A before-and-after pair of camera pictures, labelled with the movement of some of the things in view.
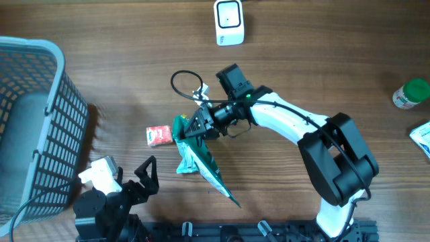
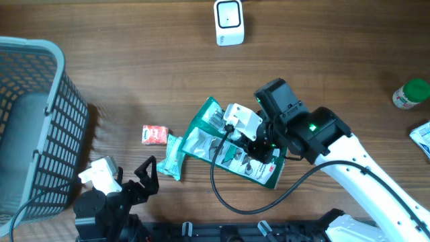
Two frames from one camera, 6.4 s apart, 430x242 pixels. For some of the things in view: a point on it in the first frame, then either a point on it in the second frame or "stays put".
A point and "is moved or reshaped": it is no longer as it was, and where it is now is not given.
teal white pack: [187, 164] to [175, 154]
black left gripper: [141, 194] stays put
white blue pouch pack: [421, 134] stays put
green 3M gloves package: [203, 152] to [204, 136]
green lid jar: [414, 91] stays put
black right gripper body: [222, 114] to [267, 139]
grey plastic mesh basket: [44, 122] stays put
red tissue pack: [159, 135] is moved or reshaped
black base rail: [366, 230] stays put
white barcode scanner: [229, 22] stays put
